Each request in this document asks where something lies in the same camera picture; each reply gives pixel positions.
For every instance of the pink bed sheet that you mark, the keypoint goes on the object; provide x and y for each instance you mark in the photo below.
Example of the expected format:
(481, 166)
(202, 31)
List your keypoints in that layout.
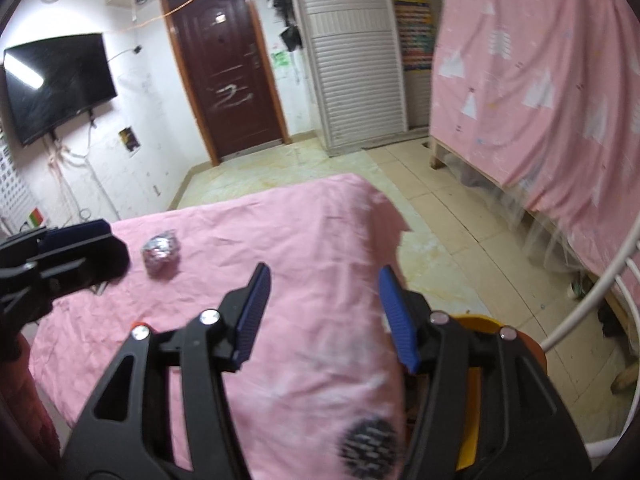
(321, 395)

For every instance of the eye chart poster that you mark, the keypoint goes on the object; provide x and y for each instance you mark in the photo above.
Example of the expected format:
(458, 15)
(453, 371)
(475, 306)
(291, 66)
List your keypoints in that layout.
(18, 208)

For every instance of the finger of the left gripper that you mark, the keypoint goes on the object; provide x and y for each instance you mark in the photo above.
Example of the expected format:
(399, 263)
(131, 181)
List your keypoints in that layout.
(61, 268)
(79, 239)

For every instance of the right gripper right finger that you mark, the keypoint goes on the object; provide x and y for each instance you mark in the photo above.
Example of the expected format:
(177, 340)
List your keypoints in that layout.
(475, 399)

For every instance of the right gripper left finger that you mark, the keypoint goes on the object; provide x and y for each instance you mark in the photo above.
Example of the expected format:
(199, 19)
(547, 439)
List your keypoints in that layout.
(124, 431)

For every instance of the black wall television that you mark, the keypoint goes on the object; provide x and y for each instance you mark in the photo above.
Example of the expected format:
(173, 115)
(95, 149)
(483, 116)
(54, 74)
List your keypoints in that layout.
(51, 81)

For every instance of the white louvered wardrobe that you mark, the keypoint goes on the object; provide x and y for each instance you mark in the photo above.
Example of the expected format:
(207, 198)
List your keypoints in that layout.
(364, 96)

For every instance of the pink tree pattern curtain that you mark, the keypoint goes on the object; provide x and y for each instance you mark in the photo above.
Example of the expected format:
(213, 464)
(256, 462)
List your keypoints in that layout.
(542, 97)

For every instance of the dark brown door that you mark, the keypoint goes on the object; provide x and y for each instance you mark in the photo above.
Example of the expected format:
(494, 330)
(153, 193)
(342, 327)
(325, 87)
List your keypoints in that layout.
(224, 65)

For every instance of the colourful wall poster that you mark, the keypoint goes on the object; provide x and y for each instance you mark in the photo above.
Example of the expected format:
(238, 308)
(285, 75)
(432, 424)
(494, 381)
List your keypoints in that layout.
(416, 31)

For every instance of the black hanging bag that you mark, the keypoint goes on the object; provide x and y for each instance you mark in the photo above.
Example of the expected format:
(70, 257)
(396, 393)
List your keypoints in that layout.
(291, 37)

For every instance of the patterned white foil wrapper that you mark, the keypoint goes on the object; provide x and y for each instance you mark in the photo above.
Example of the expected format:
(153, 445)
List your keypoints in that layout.
(161, 252)

